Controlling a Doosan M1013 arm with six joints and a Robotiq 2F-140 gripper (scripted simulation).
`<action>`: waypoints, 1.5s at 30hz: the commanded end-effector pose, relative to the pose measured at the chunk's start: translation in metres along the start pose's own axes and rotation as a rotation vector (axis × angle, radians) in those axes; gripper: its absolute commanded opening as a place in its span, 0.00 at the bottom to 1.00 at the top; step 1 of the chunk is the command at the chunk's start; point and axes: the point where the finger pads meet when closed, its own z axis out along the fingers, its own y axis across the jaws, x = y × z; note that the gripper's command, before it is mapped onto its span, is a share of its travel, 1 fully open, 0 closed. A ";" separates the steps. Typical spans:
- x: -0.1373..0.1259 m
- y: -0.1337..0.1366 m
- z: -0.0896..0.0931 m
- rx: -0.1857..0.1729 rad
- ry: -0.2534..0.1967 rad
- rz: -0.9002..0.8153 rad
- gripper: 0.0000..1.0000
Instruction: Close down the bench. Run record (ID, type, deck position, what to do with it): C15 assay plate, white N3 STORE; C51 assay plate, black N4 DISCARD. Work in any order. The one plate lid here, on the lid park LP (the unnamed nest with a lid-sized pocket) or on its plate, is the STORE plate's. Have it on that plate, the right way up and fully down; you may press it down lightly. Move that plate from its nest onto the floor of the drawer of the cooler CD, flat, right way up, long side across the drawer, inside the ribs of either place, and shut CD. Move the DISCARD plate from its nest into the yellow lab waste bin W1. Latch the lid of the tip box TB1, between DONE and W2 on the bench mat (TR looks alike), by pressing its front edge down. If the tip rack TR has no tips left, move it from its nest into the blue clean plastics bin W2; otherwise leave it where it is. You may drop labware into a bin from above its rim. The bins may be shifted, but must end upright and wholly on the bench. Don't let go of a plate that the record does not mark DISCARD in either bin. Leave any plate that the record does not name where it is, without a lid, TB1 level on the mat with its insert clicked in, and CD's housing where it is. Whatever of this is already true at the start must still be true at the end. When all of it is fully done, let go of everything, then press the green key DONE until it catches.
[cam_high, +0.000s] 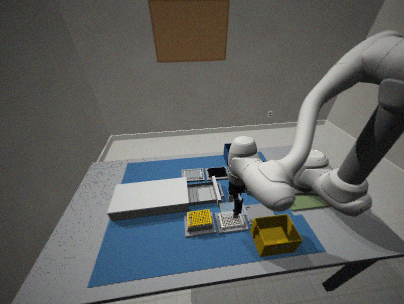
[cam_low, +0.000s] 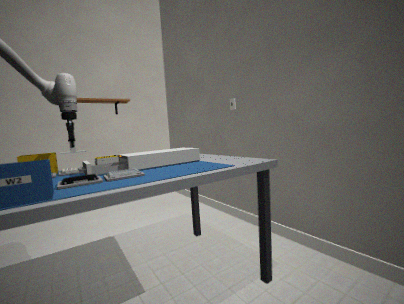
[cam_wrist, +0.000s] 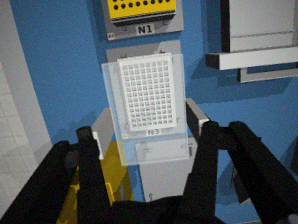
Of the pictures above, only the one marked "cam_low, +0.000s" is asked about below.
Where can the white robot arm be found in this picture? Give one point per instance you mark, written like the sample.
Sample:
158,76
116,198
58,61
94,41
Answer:
64,86

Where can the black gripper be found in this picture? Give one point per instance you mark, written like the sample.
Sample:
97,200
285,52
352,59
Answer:
69,116

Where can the black assay plate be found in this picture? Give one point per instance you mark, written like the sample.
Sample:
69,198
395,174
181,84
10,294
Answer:
83,178

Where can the blue bench mat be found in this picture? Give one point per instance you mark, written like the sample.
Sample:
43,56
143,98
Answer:
151,175

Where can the yellow bin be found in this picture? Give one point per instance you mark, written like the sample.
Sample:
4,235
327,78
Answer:
43,156

